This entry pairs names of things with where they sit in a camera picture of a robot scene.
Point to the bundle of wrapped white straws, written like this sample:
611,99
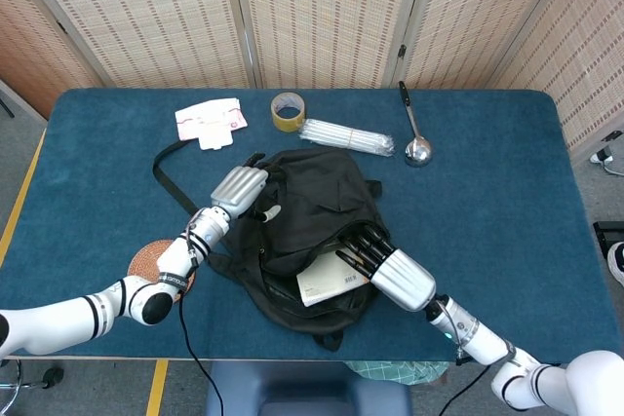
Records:
341,136

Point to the black box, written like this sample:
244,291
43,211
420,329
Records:
607,233

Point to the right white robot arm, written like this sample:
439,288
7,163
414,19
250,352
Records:
482,338

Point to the white yellow notebook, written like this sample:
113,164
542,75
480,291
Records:
322,284

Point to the yellow packing tape roll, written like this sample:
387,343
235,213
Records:
287,124

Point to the black screen hinge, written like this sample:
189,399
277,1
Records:
401,51
61,26

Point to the black and white sneaker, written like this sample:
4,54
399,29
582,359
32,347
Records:
618,262

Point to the white shoe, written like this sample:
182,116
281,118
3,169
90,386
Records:
600,158

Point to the round woven brown coaster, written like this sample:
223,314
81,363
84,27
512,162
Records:
146,260

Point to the woven folding screen panel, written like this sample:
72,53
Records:
585,60
29,60
322,21
468,21
146,21

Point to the green checked cloth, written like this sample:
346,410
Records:
390,371

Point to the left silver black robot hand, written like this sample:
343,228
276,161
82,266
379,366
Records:
239,189

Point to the chrome stool base with caster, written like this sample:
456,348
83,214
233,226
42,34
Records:
52,377

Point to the blue padded chair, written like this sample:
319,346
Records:
302,391

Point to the flattened white paper carton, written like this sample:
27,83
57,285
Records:
205,119

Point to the blue felt table cover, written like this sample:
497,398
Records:
487,192

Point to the black backpack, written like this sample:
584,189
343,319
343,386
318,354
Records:
317,182

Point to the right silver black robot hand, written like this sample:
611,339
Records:
402,279

